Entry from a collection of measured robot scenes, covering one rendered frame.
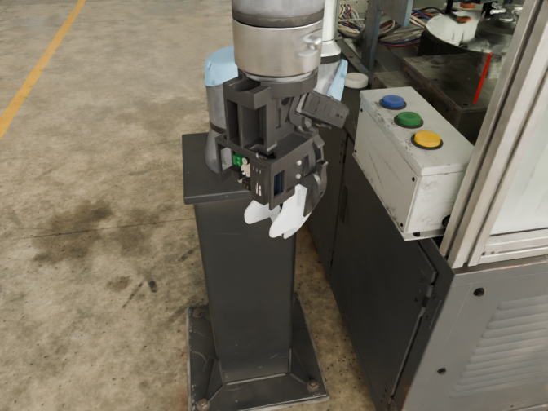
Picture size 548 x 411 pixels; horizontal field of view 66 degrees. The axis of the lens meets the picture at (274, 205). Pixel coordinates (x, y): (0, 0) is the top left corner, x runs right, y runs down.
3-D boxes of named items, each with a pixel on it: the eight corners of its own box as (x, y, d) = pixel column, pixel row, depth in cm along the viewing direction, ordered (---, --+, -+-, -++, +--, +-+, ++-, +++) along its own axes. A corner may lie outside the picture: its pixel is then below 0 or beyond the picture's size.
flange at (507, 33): (475, 35, 94) (478, 23, 92) (476, 21, 102) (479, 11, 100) (530, 41, 91) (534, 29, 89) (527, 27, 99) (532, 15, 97)
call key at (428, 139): (442, 152, 68) (445, 141, 67) (419, 154, 68) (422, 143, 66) (430, 139, 71) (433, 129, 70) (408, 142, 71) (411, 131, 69)
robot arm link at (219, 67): (215, 101, 92) (209, 37, 83) (277, 104, 91) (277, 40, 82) (201, 128, 83) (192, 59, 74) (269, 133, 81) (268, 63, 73)
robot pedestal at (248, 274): (192, 421, 122) (140, 228, 75) (188, 309, 153) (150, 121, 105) (326, 396, 128) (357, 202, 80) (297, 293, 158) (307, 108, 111)
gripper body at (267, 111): (217, 186, 44) (205, 72, 36) (271, 152, 49) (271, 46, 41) (273, 218, 40) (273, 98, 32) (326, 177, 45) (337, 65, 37)
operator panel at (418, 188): (462, 233, 74) (490, 161, 64) (403, 241, 72) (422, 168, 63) (397, 149, 95) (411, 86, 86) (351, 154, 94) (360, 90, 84)
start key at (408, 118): (422, 130, 73) (425, 121, 72) (400, 133, 73) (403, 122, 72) (413, 120, 76) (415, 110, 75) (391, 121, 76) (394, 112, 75)
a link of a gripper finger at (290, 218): (258, 257, 49) (255, 192, 43) (290, 230, 52) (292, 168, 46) (279, 270, 47) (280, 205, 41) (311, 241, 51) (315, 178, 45)
